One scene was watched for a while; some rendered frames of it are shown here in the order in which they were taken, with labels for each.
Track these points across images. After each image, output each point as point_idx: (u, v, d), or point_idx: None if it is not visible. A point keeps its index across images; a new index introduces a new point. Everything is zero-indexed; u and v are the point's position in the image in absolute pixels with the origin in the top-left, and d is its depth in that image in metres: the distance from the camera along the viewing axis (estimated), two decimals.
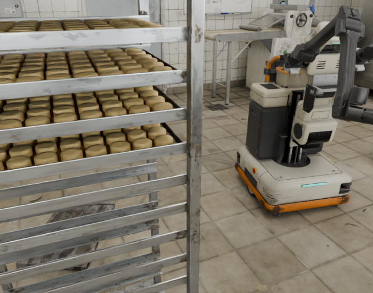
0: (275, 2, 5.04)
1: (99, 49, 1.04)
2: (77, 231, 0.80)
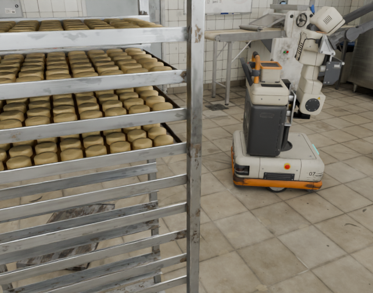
0: (275, 2, 5.04)
1: (99, 49, 1.04)
2: (77, 231, 0.80)
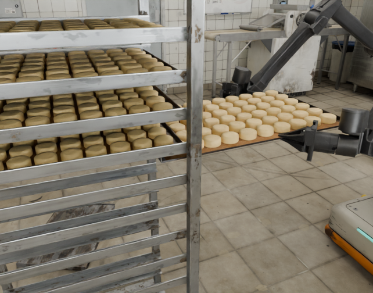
0: (275, 2, 5.04)
1: (99, 49, 1.04)
2: (77, 231, 0.80)
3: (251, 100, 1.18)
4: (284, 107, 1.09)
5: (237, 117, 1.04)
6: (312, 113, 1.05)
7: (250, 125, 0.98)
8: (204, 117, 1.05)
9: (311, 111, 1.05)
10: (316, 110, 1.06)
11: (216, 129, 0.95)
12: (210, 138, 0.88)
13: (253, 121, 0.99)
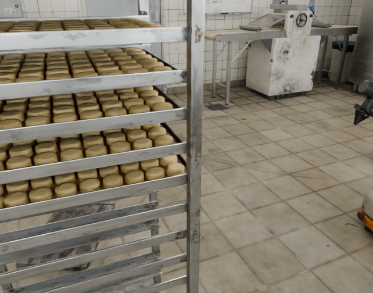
0: (275, 2, 5.04)
1: (99, 49, 1.04)
2: (77, 231, 0.80)
3: None
4: None
5: None
6: (163, 161, 0.92)
7: (79, 177, 0.85)
8: None
9: (162, 160, 0.92)
10: (169, 158, 0.93)
11: (32, 183, 0.81)
12: (11, 197, 0.75)
13: (85, 171, 0.86)
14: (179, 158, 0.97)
